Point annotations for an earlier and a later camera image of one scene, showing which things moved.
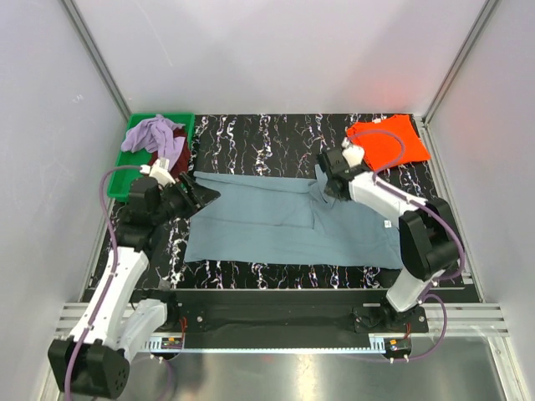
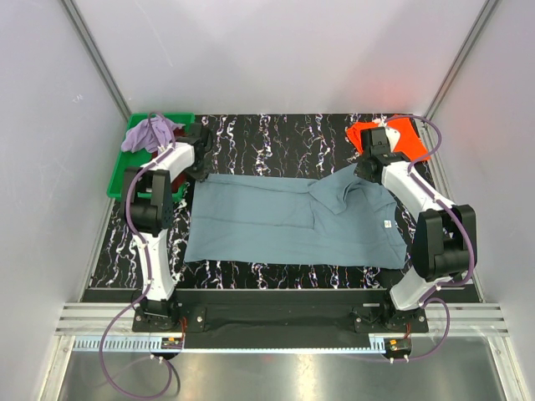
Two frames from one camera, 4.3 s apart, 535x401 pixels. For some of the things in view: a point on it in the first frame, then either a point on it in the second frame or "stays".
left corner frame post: [69, 7] stays
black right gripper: [328, 194] -> [359, 172]
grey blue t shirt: [290, 220] stays
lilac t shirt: [154, 134] stays
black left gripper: [197, 198] -> [201, 175]
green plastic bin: [120, 180] stays
